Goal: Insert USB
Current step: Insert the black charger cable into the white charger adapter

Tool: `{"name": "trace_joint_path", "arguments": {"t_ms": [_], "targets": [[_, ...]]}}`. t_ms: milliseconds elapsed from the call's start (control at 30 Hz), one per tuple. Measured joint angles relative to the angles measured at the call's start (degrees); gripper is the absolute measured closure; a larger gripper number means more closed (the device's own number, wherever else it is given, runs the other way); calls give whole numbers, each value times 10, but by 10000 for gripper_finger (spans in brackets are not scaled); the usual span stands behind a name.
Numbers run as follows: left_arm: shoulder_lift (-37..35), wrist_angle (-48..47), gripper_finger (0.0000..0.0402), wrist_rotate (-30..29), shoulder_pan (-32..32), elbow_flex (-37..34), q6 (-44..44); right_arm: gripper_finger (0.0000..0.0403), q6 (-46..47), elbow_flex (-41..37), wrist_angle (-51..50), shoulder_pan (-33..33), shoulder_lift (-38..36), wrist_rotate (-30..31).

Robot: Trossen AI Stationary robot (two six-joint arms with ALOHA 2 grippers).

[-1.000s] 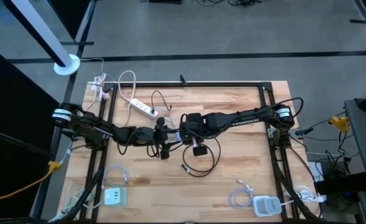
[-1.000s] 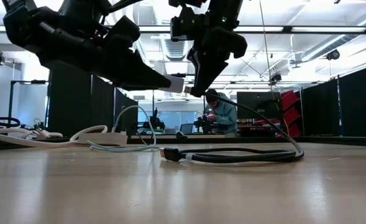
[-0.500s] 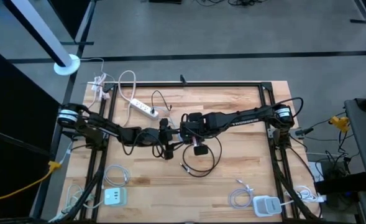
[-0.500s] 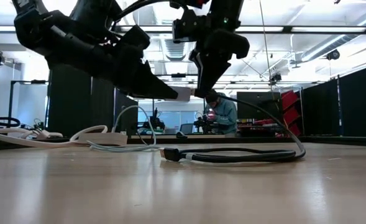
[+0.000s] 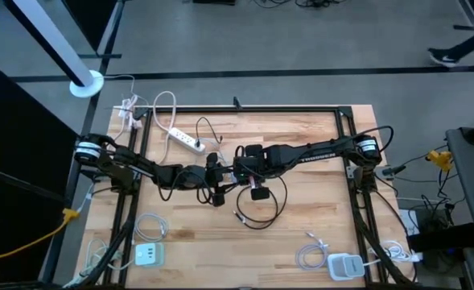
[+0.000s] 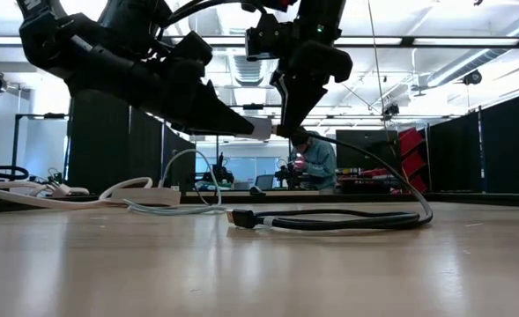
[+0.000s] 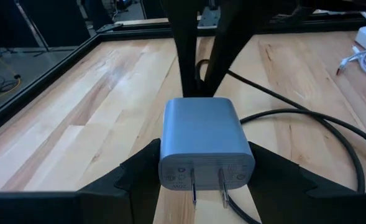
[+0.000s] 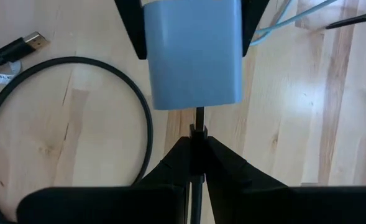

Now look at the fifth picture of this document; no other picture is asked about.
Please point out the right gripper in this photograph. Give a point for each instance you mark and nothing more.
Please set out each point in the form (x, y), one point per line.
(252, 171)

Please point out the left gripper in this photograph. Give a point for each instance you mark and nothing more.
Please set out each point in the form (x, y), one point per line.
(214, 177)

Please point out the small white wall charger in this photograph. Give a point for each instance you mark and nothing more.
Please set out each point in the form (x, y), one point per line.
(232, 177)

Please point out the grey SmallRig cube charger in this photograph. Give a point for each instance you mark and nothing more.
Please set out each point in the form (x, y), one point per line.
(345, 266)

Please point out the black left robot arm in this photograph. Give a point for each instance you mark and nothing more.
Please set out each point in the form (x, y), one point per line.
(140, 165)

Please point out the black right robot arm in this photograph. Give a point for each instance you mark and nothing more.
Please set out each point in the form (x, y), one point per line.
(317, 153)

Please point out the white mint cube charger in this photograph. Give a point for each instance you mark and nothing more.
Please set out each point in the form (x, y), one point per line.
(150, 254)

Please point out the white power adapter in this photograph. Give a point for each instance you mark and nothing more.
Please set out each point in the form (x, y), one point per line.
(405, 217)

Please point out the black computer box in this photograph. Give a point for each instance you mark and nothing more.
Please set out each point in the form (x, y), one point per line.
(442, 241)

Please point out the person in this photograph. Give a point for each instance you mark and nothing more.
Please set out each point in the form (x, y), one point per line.
(442, 59)

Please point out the white tower fan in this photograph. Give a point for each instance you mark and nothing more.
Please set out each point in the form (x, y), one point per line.
(47, 36)

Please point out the black aluminium table frame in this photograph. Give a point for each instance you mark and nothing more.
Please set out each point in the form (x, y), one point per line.
(260, 109)

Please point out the black clamp bracket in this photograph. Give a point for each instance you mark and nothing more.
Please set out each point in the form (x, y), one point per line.
(236, 104)

